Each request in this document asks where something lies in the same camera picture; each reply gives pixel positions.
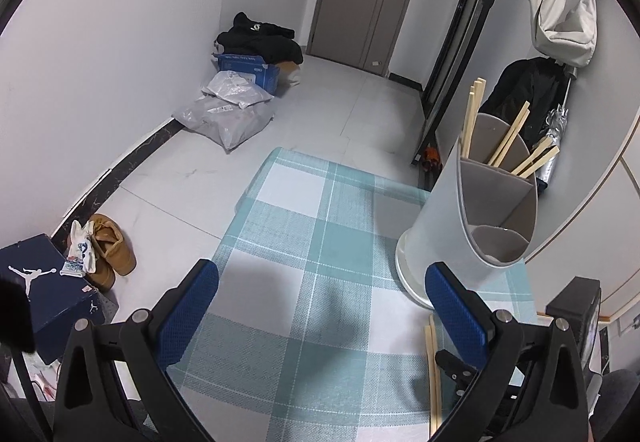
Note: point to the small orange object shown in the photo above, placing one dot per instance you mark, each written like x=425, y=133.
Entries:
x=430, y=160

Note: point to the brown cardboard box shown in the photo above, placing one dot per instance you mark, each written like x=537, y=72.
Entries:
x=290, y=72

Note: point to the teal plaid tablecloth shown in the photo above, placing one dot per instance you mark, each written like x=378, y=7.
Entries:
x=310, y=272

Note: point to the blue cardboard box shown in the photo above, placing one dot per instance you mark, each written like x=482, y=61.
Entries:
x=260, y=72

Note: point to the black hanging jacket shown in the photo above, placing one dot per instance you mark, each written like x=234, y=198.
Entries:
x=525, y=82

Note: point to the navy shoe box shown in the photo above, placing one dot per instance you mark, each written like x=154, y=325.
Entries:
x=45, y=272

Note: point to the pale bamboo chopstick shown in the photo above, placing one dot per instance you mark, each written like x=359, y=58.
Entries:
x=430, y=372
x=438, y=407

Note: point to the black framed door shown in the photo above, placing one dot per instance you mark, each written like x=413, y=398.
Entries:
x=460, y=22

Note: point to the grey trouser leg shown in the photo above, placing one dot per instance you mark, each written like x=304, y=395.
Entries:
x=620, y=402

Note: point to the white shoulder bag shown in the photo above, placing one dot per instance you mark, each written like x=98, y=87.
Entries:
x=565, y=37

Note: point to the silver folded umbrella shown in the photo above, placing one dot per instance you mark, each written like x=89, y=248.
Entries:
x=555, y=120

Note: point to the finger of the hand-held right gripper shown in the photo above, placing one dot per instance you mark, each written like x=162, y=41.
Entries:
x=450, y=364

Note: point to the brown suede shoe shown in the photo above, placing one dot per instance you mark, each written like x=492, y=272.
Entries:
x=117, y=247
x=102, y=274

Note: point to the bunch of wooden chopsticks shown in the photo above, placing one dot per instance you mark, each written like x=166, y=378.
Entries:
x=472, y=122

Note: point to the small grey parcel bag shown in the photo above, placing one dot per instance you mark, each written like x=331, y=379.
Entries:
x=235, y=90

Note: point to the large grey parcel bag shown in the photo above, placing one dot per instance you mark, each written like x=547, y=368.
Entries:
x=225, y=122

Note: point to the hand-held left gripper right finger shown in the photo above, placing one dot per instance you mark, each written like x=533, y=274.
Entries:
x=457, y=317

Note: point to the white patterned sock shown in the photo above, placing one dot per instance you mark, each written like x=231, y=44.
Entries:
x=80, y=247

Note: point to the white utensil holder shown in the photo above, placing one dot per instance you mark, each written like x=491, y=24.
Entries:
x=440, y=222

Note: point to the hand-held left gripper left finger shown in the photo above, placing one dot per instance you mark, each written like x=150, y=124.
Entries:
x=192, y=302

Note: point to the black clothes pile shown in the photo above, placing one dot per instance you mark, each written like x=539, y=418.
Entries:
x=260, y=42

